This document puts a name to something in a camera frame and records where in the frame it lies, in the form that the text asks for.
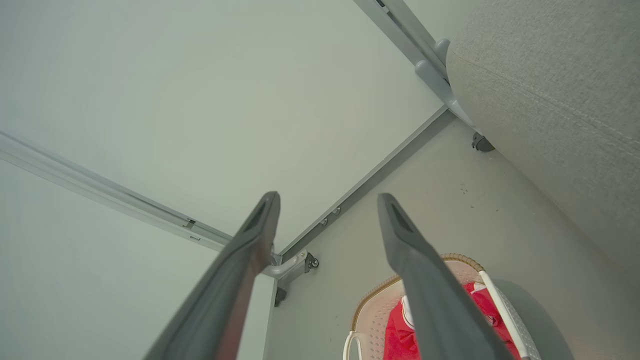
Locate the white corner bracket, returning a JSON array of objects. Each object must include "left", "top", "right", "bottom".
[{"left": 261, "top": 249, "right": 308, "bottom": 280}]

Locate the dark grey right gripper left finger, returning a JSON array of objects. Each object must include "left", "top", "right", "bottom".
[{"left": 142, "top": 191, "right": 281, "bottom": 360}]

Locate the red cloth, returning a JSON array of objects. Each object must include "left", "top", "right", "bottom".
[{"left": 384, "top": 282, "right": 521, "bottom": 360}]

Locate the aluminium wall frame rail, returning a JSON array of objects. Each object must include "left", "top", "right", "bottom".
[
  {"left": 352, "top": 0, "right": 477, "bottom": 129},
  {"left": 0, "top": 131, "right": 234, "bottom": 252}
]

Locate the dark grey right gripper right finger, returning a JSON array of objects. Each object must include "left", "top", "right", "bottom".
[{"left": 377, "top": 193, "right": 516, "bottom": 360}]

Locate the grey floor edge frame rail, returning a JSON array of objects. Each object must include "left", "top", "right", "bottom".
[{"left": 277, "top": 106, "right": 457, "bottom": 263}]

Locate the grey fabric sofa cushion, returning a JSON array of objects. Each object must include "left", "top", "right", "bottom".
[{"left": 446, "top": 0, "right": 640, "bottom": 283}]

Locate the cream perforated laundry basket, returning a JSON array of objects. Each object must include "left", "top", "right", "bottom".
[{"left": 343, "top": 253, "right": 543, "bottom": 360}]

